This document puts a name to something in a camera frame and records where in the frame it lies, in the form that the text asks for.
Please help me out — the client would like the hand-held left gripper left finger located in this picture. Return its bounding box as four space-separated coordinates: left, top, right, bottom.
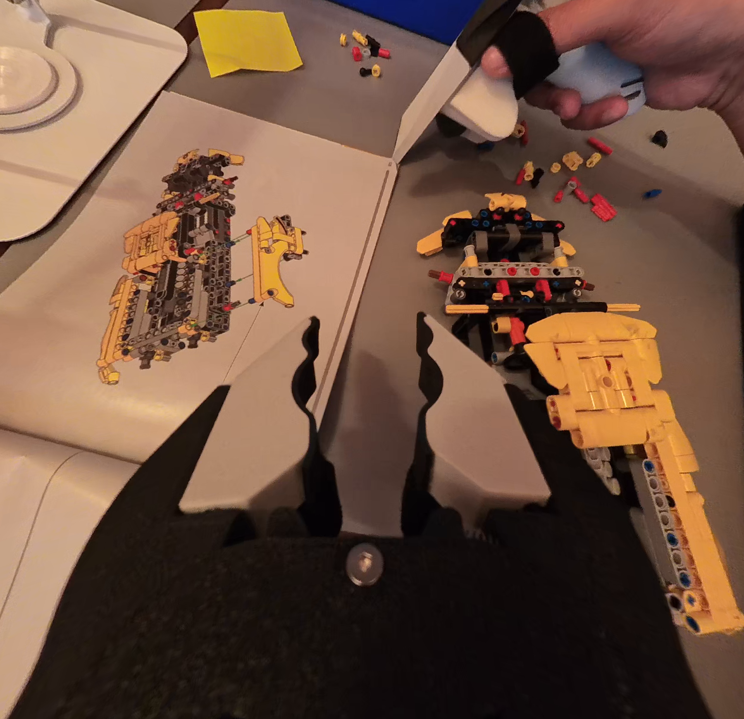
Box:
179 317 343 536

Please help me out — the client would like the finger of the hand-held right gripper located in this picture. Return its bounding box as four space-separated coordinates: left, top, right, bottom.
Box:
392 40 486 164

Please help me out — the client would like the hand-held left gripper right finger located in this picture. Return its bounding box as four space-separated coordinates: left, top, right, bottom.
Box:
403 311 552 535

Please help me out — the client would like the yellow black brick car model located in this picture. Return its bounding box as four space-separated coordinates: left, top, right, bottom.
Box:
415 191 744 636

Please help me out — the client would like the grey desk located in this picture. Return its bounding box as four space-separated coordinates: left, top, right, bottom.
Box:
0 0 744 719

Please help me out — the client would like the person's right hand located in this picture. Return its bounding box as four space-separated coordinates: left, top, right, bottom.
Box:
481 0 744 150

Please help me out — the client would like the group of small brick pieces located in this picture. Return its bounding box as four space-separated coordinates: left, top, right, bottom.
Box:
339 29 392 79
494 120 618 224

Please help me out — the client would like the blue storage bin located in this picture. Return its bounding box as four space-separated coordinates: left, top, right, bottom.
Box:
262 0 501 47

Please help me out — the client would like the yellow paper sheet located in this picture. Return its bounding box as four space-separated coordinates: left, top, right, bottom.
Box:
193 9 304 79

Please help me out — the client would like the building instruction booklet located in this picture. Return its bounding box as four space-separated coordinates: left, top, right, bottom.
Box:
0 90 400 621

